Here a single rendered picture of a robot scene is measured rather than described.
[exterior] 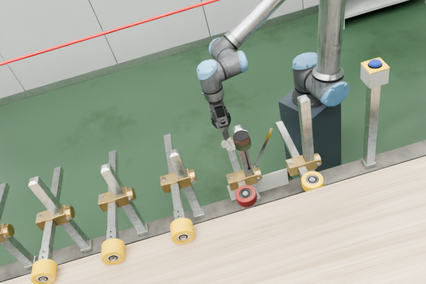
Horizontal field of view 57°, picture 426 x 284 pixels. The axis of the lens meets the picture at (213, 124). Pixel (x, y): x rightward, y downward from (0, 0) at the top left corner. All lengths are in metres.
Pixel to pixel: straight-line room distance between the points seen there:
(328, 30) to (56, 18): 2.80
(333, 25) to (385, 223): 0.88
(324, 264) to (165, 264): 0.52
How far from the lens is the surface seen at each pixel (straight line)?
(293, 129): 2.37
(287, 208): 1.44
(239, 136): 1.38
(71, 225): 1.70
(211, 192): 2.70
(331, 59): 1.93
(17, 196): 3.45
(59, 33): 4.12
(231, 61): 1.66
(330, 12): 1.82
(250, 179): 1.59
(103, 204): 1.59
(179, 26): 4.06
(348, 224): 1.40
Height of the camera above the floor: 2.08
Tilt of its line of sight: 41 degrees down
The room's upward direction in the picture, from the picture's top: 17 degrees counter-clockwise
